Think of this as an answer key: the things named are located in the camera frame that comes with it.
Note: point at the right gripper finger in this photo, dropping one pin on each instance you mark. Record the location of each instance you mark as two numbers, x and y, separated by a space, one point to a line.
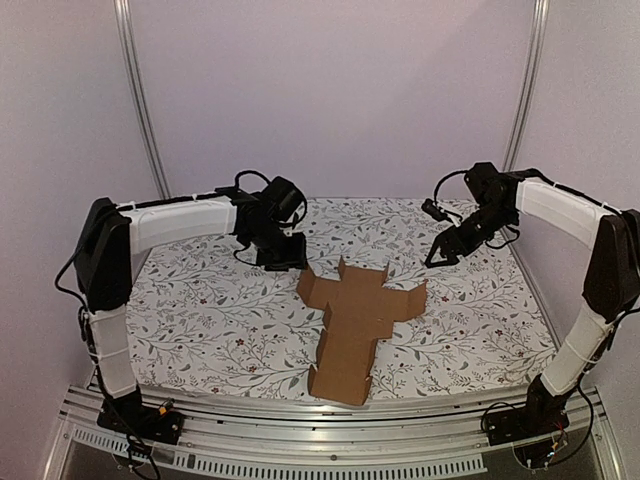
444 257
437 244

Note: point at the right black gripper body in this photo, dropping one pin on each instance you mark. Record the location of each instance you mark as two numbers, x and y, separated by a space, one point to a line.
461 235

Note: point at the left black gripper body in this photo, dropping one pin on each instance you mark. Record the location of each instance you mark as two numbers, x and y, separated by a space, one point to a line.
275 251

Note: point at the brown cardboard box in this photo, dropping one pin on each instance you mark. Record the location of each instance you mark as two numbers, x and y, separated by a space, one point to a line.
358 312

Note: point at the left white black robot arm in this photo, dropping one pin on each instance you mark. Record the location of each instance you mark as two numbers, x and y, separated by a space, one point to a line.
99 272

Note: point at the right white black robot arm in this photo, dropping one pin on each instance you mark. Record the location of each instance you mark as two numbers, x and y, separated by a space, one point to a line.
611 285

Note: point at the floral patterned table mat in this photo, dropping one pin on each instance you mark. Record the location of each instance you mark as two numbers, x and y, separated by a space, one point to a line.
200 321

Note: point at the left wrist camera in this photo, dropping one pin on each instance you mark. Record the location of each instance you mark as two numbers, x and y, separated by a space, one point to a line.
296 218

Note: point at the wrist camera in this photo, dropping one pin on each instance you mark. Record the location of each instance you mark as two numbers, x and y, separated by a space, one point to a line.
439 213
296 218

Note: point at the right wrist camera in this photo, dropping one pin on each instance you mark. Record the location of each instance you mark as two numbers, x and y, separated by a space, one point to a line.
439 213

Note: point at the right aluminium frame post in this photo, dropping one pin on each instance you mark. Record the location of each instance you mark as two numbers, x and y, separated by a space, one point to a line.
527 89

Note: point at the aluminium frame post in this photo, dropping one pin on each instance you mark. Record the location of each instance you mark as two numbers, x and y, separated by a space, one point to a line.
134 75
527 89

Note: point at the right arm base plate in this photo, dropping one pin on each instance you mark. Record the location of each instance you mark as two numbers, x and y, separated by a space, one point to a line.
504 424

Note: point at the front aluminium rail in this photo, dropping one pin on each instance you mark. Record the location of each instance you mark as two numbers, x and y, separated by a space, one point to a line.
415 438

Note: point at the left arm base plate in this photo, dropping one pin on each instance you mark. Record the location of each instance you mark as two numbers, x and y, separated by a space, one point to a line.
140 421

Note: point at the left aluminium frame post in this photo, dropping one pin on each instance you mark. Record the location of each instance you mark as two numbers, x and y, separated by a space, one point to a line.
134 75

